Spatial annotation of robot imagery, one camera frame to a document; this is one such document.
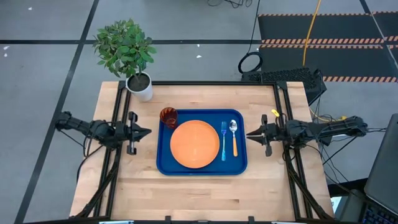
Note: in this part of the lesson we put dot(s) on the black computer tower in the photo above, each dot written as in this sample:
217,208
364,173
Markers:
289,76

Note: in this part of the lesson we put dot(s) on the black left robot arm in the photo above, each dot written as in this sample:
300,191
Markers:
93,129

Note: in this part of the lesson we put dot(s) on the black floor mat orange stripes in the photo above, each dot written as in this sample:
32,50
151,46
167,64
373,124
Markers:
286,28
388,25
342,59

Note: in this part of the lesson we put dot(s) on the orange plate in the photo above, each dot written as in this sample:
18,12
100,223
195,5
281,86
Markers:
194,144

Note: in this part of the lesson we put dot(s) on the black aluminium table frame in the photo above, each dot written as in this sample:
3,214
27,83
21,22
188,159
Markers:
202,83

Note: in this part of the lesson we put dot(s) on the green plant in white pot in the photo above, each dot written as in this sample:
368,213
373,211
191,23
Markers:
124,49

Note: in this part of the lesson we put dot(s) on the amber translucent cup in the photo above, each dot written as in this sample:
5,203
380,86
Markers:
168,118

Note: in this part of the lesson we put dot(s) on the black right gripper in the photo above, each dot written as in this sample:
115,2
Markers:
276,133

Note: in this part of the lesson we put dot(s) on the black keyboard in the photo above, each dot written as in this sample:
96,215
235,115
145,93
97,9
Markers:
379,216

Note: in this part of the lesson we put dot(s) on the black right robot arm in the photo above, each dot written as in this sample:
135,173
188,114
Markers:
326,129

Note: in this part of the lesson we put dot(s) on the yellow tape tag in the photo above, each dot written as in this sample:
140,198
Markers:
275,113

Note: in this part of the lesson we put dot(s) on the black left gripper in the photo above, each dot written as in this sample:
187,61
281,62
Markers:
124,133

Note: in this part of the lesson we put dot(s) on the blue plastic tray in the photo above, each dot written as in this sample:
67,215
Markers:
230,168

